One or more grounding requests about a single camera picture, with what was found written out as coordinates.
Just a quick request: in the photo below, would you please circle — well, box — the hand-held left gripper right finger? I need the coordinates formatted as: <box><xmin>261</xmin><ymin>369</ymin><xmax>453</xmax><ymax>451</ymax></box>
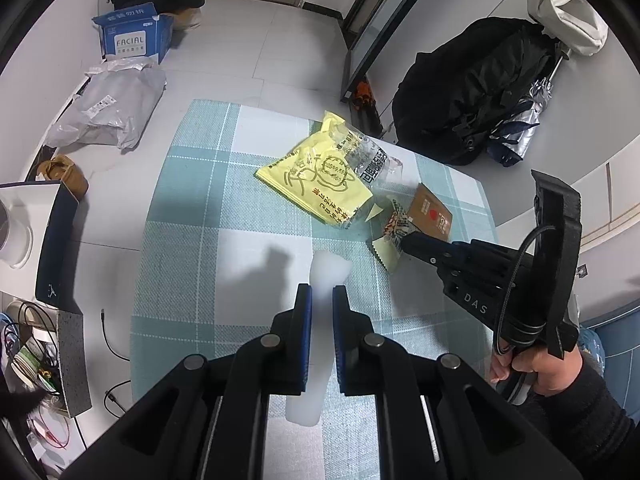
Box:
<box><xmin>332</xmin><ymin>285</ymin><xmax>583</xmax><ymax>480</ymax></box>

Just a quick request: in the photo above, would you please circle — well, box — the blue cardboard box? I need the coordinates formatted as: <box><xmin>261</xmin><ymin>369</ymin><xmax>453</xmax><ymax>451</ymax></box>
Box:
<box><xmin>91</xmin><ymin>2</ymin><xmax>174</xmax><ymax>64</ymax></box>

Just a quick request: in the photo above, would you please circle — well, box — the tan shoe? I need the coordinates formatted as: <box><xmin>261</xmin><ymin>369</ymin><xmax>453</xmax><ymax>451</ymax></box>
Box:
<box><xmin>37</xmin><ymin>155</ymin><xmax>90</xmax><ymax>198</ymax></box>

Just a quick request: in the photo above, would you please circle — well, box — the white jacket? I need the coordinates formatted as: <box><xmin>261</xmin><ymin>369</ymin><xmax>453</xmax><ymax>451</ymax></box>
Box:
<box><xmin>525</xmin><ymin>0</ymin><xmax>608</xmax><ymax>56</ymax></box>

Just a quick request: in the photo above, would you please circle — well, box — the red cable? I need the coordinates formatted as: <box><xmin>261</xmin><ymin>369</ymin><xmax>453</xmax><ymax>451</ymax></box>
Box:
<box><xmin>27</xmin><ymin>410</ymin><xmax>71</xmax><ymax>450</ymax></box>

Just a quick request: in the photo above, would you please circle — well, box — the black metal frame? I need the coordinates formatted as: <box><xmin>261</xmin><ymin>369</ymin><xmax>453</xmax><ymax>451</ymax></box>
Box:
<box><xmin>342</xmin><ymin>0</ymin><xmax>451</xmax><ymax>101</ymax></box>

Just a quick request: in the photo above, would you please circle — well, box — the orange black tool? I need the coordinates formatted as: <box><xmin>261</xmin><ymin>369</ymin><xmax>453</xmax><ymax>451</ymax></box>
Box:
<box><xmin>350</xmin><ymin>80</ymin><xmax>376</xmax><ymax>111</ymax></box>

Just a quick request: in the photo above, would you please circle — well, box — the person's right forearm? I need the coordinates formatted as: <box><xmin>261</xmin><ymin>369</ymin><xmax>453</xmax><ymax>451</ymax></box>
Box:
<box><xmin>505</xmin><ymin>355</ymin><xmax>640</xmax><ymax>480</ymax></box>

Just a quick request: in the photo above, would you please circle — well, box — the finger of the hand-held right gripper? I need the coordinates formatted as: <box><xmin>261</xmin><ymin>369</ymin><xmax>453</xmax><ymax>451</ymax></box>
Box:
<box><xmin>400</xmin><ymin>231</ymin><xmax>471</xmax><ymax>267</ymax></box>

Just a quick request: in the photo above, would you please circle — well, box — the black backpack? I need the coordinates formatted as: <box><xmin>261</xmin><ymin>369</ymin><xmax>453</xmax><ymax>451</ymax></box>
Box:
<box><xmin>391</xmin><ymin>16</ymin><xmax>558</xmax><ymax>166</ymax></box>

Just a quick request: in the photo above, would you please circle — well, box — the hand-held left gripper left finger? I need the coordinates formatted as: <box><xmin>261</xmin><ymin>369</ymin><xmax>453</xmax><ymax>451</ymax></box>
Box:
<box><xmin>60</xmin><ymin>284</ymin><xmax>313</xmax><ymax>480</ymax></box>

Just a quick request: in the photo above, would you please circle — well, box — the yellow snack wrapper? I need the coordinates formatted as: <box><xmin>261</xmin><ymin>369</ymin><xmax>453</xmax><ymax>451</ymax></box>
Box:
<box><xmin>256</xmin><ymin>111</ymin><xmax>403</xmax><ymax>228</ymax></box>

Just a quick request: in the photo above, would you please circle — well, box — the thin black cable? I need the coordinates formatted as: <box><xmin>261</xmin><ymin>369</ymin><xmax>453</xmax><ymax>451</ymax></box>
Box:
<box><xmin>100</xmin><ymin>309</ymin><xmax>133</xmax><ymax>362</ymax></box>
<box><xmin>104</xmin><ymin>380</ymin><xmax>133</xmax><ymax>419</ymax></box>

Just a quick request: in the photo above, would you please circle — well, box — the grey plastic mailer bag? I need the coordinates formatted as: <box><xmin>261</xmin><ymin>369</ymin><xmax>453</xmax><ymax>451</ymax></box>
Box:
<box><xmin>47</xmin><ymin>56</ymin><xmax>167</xmax><ymax>151</ymax></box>

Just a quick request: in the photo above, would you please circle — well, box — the grey box with cables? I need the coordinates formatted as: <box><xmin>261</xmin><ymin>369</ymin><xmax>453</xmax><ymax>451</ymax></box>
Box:
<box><xmin>56</xmin><ymin>309</ymin><xmax>92</xmax><ymax>417</ymax></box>

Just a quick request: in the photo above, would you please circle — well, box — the navy blue box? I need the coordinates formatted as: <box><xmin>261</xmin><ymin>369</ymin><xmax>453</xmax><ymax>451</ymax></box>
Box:
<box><xmin>35</xmin><ymin>180</ymin><xmax>82</xmax><ymax>306</ymax></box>

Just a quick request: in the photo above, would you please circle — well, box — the brown sachet with red dot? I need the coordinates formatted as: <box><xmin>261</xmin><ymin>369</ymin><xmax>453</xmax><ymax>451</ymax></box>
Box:
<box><xmin>405</xmin><ymin>183</ymin><xmax>454</xmax><ymax>242</ymax></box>

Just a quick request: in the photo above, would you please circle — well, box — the green white tape roll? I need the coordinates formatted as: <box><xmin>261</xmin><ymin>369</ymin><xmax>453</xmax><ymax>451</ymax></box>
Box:
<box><xmin>10</xmin><ymin>345</ymin><xmax>51</xmax><ymax>387</ymax></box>

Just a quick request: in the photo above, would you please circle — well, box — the silver folding umbrella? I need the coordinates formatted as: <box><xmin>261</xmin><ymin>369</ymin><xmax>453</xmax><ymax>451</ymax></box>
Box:
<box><xmin>487</xmin><ymin>57</ymin><xmax>571</xmax><ymax>167</ymax></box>

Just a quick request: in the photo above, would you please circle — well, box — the teal checked tablecloth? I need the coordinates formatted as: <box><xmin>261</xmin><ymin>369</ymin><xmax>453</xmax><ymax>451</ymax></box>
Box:
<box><xmin>130</xmin><ymin>99</ymin><xmax>501</xmax><ymax>431</ymax></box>

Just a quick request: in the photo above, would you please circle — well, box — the person's right hand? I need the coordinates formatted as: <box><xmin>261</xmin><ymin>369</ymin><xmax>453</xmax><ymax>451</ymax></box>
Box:
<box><xmin>489</xmin><ymin>344</ymin><xmax>584</xmax><ymax>397</ymax></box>

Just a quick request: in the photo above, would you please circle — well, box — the cream printed wrapper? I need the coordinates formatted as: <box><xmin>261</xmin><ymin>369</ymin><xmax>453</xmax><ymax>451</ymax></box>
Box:
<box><xmin>366</xmin><ymin>197</ymin><xmax>417</xmax><ymax>274</ymax></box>

